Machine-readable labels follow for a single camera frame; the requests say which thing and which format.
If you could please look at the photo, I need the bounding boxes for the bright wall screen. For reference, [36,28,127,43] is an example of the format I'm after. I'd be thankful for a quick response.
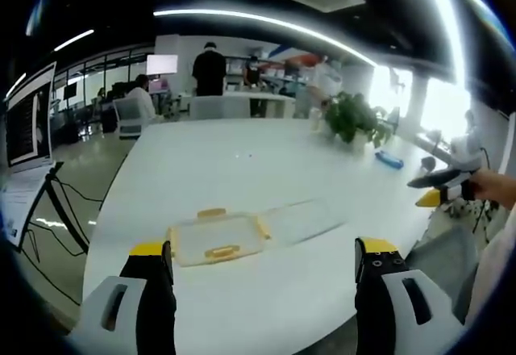
[146,53,180,77]

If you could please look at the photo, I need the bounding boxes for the long ceiling light strip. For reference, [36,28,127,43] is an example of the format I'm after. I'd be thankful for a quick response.
[152,8,378,67]

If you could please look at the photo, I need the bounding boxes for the white mesh office chair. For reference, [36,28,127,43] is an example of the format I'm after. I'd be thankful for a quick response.
[112,96,145,140]

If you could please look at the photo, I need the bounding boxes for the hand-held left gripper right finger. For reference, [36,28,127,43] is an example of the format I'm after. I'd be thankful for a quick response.
[353,236,469,355]

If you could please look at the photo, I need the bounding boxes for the green potted plant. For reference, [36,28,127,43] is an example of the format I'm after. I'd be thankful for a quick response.
[321,90,399,149]

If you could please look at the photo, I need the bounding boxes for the clear plastic container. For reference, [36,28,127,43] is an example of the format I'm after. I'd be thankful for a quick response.
[261,198,348,248]

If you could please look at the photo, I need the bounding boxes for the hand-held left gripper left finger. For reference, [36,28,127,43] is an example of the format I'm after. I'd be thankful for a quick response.
[69,240,179,355]

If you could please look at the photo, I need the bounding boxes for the blue flat case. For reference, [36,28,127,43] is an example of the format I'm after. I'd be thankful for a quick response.
[374,149,405,169]

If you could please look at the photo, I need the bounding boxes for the clear lid with yellow clasps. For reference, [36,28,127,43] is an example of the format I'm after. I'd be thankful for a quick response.
[166,207,273,269]

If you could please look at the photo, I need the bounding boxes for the short ceiling light strip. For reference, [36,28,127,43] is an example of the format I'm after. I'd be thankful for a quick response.
[53,28,96,52]

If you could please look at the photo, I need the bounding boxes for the white printed sheet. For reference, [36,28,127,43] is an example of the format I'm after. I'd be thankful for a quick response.
[0,165,56,251]

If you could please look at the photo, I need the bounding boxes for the white counter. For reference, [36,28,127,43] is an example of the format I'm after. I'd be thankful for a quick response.
[188,90,298,120]

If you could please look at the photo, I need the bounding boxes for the computer monitor on stand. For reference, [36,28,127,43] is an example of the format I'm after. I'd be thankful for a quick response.
[3,61,58,170]

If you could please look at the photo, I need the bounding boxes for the person's right hand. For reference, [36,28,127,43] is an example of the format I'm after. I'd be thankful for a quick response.
[470,168,516,203]

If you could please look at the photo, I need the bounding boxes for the black stand legs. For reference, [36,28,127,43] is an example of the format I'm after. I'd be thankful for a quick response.
[19,161,104,261]

